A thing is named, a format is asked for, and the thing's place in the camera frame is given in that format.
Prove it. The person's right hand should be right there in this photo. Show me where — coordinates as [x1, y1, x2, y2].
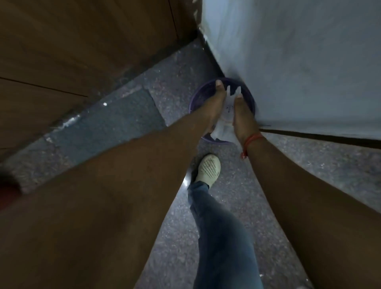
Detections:
[232, 92, 263, 145]

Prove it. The person's left hand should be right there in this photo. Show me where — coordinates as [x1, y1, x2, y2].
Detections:
[192, 79, 228, 136]

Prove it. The clear milk powder zip bag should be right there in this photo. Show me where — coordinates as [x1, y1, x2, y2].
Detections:
[210, 85, 243, 143]

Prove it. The person's right forearm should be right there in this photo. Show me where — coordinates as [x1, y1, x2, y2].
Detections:
[245, 137, 381, 289]

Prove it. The person's left forearm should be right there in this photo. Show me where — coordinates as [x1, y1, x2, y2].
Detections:
[0, 118, 210, 289]

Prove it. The purple round waste bin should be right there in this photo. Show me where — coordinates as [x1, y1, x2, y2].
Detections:
[188, 77, 256, 146]

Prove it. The red thread wristband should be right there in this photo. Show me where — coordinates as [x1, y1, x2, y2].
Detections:
[240, 132, 266, 160]

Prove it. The white mesh shoe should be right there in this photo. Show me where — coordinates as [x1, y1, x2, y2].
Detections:
[190, 153, 222, 190]

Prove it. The blue jeans leg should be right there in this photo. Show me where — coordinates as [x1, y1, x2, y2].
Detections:
[187, 181, 264, 289]

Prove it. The brown wooden cabinet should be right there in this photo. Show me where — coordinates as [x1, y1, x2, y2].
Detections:
[0, 0, 204, 163]

